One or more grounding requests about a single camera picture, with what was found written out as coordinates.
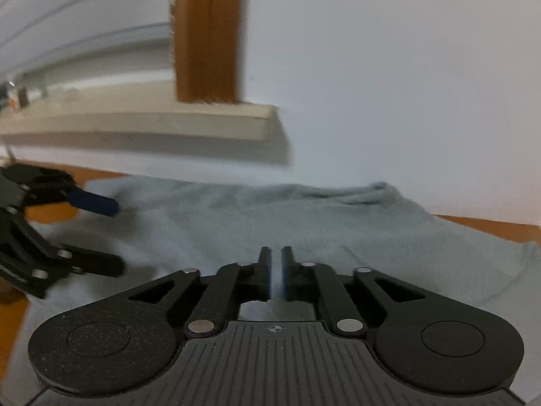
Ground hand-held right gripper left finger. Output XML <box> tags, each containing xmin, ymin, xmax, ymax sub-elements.
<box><xmin>127</xmin><ymin>246</ymin><xmax>272</xmax><ymax>340</ymax></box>

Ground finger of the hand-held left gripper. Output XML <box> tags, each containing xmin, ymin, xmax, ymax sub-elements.
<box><xmin>0</xmin><ymin>165</ymin><xmax>120</xmax><ymax>218</ymax></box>
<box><xmin>12</xmin><ymin>209</ymin><xmax>125</xmax><ymax>280</ymax></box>

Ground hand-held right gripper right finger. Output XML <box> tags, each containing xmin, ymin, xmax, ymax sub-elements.
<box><xmin>282</xmin><ymin>246</ymin><xmax>427</xmax><ymax>340</ymax></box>

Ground grey sweatshirt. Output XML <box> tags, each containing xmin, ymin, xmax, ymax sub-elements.
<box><xmin>8</xmin><ymin>175</ymin><xmax>541</xmax><ymax>406</ymax></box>

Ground beige window sill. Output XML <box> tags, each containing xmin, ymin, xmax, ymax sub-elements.
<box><xmin>0</xmin><ymin>104</ymin><xmax>284</xmax><ymax>142</ymax></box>

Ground white window blind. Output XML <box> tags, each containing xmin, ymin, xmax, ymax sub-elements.
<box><xmin>0</xmin><ymin>0</ymin><xmax>176</xmax><ymax>74</ymax></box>

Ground wooden window frame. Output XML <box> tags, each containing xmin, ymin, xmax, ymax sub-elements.
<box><xmin>173</xmin><ymin>0</ymin><xmax>249</xmax><ymax>104</ymax></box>

